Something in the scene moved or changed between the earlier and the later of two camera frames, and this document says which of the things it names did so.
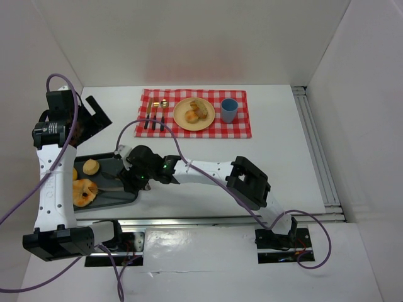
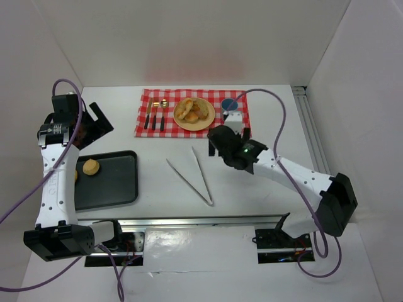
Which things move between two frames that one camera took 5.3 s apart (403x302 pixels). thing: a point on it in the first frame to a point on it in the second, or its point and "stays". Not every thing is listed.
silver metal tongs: x=111 y=189 to x=211 y=202
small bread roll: x=191 y=116 stays
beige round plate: x=183 y=106 stays
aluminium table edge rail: x=194 y=223 stays
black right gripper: x=128 y=181 to x=215 y=137
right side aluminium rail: x=334 y=210 stays
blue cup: x=228 y=107 stays
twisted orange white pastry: x=84 y=192 to x=182 y=107
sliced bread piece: x=199 y=109 stays
